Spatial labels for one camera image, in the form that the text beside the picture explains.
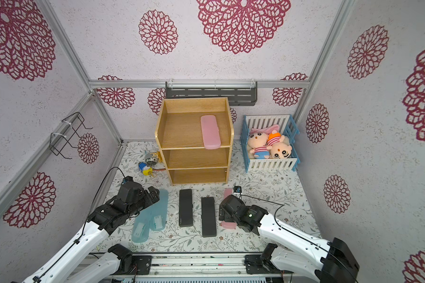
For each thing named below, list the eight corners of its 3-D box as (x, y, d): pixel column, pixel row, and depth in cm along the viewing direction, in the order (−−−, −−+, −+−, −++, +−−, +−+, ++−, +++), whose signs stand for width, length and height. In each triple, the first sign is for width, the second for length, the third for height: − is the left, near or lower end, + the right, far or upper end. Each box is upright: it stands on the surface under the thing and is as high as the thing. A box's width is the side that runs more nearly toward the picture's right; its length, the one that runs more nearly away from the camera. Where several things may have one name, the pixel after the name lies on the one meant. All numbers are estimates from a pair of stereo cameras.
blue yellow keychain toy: (139, 171, 107) (136, 165, 103) (144, 166, 110) (141, 160, 105) (148, 177, 104) (145, 172, 100) (153, 172, 107) (151, 167, 102)
